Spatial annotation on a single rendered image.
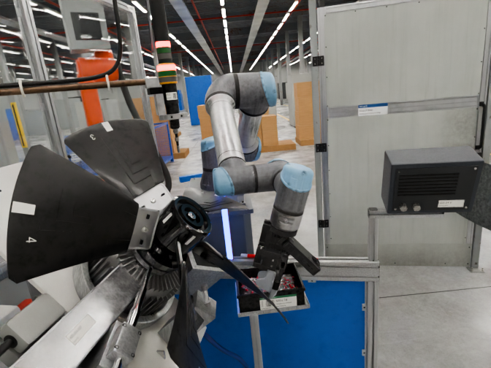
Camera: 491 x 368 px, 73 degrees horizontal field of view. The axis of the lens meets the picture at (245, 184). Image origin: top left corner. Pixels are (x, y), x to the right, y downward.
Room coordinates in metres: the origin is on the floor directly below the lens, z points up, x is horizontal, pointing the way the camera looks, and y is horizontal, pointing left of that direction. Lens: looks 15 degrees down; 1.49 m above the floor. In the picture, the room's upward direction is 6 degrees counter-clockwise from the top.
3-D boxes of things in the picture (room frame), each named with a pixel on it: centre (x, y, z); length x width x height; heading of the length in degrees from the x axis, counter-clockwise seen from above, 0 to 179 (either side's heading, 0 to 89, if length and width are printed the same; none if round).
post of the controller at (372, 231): (1.08, -0.43, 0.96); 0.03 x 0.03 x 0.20; 78
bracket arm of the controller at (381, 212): (1.05, -0.53, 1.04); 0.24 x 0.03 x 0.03; 78
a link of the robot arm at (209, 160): (1.49, 0.12, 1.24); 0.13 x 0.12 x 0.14; 98
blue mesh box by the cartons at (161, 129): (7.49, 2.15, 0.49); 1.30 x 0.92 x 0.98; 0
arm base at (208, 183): (1.49, 0.13, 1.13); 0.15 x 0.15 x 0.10
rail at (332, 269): (1.17, -0.01, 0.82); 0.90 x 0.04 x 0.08; 78
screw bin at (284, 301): (0.99, -0.04, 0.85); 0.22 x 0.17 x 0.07; 92
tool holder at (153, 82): (0.83, 0.17, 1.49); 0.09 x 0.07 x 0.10; 113
